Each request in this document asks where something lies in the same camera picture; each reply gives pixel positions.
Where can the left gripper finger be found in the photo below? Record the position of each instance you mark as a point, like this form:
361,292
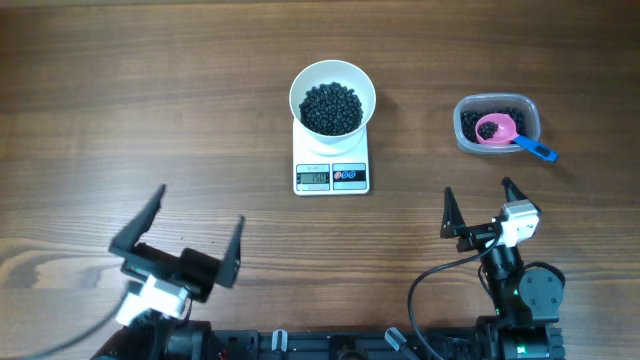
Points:
231,263
129,235

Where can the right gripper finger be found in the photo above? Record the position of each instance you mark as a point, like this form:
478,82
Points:
453,224
517,201

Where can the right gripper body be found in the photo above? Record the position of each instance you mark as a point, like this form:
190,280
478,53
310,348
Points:
475,236

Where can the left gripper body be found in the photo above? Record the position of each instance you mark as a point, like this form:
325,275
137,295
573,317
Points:
197,270

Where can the pink scoop blue handle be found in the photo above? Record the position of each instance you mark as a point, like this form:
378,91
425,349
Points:
508,134

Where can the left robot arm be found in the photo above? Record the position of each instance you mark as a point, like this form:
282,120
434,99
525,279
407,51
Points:
154,313

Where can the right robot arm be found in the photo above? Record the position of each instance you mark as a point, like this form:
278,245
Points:
526,296

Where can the black beans in scoop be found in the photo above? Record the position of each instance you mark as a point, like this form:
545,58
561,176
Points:
487,130

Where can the white digital kitchen scale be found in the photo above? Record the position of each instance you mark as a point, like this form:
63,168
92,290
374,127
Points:
329,169

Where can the black beans in bowl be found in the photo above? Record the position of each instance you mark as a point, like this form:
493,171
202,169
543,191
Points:
331,110

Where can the white bowl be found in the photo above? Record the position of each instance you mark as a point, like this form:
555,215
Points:
326,72

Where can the clear plastic container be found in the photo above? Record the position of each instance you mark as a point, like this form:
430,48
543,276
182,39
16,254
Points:
489,101

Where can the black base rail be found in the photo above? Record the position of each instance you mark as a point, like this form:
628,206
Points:
350,345

